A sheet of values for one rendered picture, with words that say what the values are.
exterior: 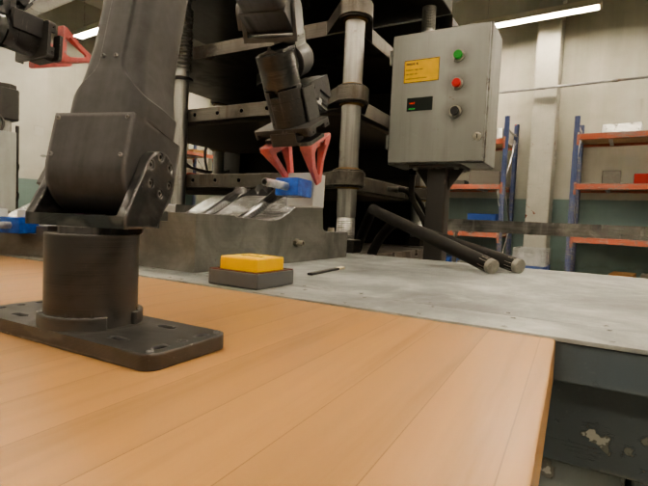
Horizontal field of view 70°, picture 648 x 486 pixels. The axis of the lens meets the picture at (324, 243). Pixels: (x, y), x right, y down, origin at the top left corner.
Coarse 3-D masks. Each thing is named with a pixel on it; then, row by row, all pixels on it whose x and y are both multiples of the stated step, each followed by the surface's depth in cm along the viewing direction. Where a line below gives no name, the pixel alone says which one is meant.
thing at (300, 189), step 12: (264, 180) 68; (276, 180) 69; (288, 180) 72; (300, 180) 71; (312, 180) 74; (324, 180) 77; (276, 192) 73; (288, 192) 72; (300, 192) 71; (312, 192) 74; (288, 204) 76; (300, 204) 75; (312, 204) 74
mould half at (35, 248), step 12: (168, 204) 118; (180, 204) 120; (12, 216) 99; (0, 240) 83; (12, 240) 83; (24, 240) 82; (36, 240) 82; (0, 252) 83; (12, 252) 83; (24, 252) 82; (36, 252) 82
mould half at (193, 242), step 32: (160, 224) 73; (192, 224) 70; (224, 224) 75; (256, 224) 82; (288, 224) 90; (320, 224) 101; (160, 256) 73; (192, 256) 70; (288, 256) 91; (320, 256) 102
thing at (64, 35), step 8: (64, 32) 86; (56, 40) 86; (64, 40) 86; (72, 40) 89; (56, 48) 86; (64, 48) 86; (80, 48) 91; (56, 56) 86; (64, 56) 86; (88, 56) 93; (40, 64) 88
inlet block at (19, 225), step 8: (8, 216) 81; (24, 216) 83; (0, 224) 77; (8, 224) 78; (16, 224) 79; (24, 224) 79; (32, 224) 81; (8, 232) 79; (16, 232) 79; (24, 232) 80; (32, 232) 81
